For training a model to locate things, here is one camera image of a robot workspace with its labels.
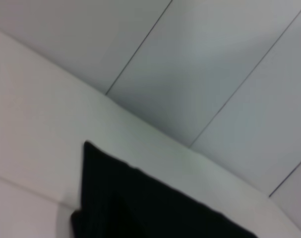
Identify black shirt with FREE print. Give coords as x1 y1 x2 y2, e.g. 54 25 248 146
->
70 140 259 238

